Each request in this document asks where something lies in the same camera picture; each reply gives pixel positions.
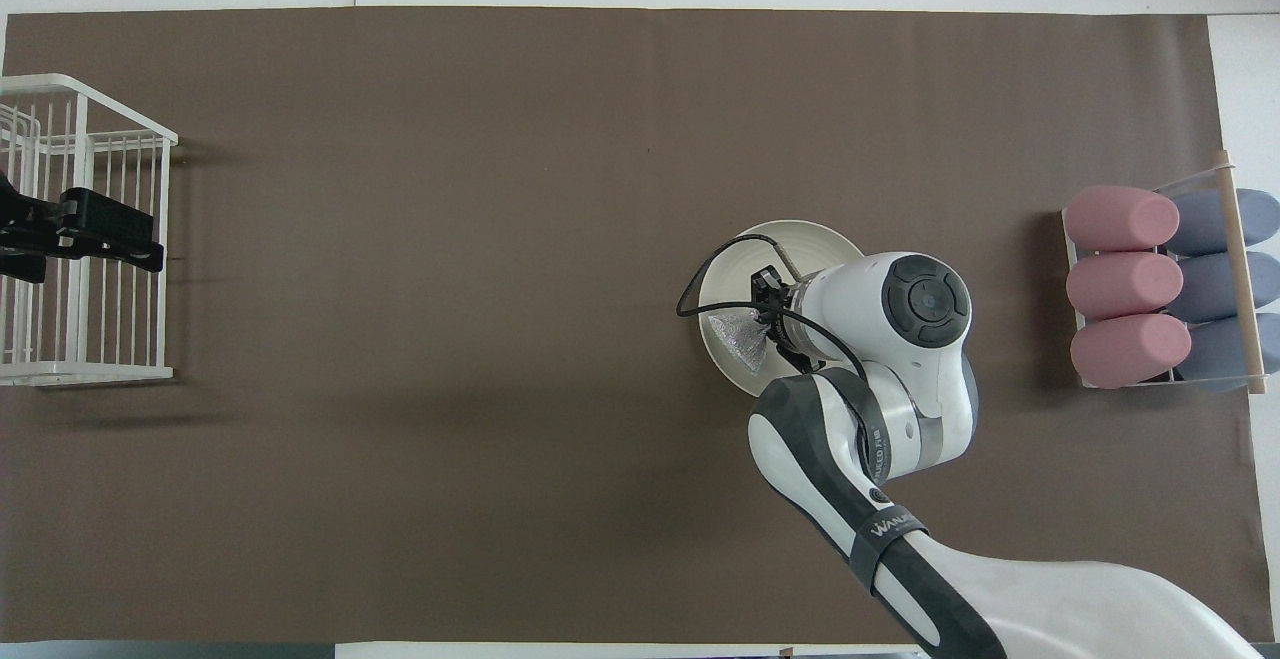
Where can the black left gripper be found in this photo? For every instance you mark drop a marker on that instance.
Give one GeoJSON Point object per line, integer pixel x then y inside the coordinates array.
{"type": "Point", "coordinates": [20, 224]}

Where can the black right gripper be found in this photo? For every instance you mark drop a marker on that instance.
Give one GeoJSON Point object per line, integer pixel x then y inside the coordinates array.
{"type": "Point", "coordinates": [770, 289]}

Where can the silver mesh sponge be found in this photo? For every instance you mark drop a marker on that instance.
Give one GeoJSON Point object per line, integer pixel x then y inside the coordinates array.
{"type": "Point", "coordinates": [740, 339]}

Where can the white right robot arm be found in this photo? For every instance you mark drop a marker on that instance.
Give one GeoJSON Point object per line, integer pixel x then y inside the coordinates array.
{"type": "Point", "coordinates": [850, 319]}

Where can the cream round plate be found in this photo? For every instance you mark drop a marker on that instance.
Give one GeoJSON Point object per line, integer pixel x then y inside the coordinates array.
{"type": "Point", "coordinates": [825, 244]}

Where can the pink plastic cup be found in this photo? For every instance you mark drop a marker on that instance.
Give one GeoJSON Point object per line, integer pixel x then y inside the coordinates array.
{"type": "Point", "coordinates": [1120, 219]}
{"type": "Point", "coordinates": [1125, 285]}
{"type": "Point", "coordinates": [1130, 351]}

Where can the brown table mat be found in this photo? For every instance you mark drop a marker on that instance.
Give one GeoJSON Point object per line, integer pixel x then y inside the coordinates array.
{"type": "Point", "coordinates": [400, 439]}

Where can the blue plastic cup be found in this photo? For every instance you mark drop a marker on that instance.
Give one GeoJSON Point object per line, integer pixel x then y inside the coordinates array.
{"type": "Point", "coordinates": [1205, 222]}
{"type": "Point", "coordinates": [1205, 287]}
{"type": "Point", "coordinates": [1215, 351]}

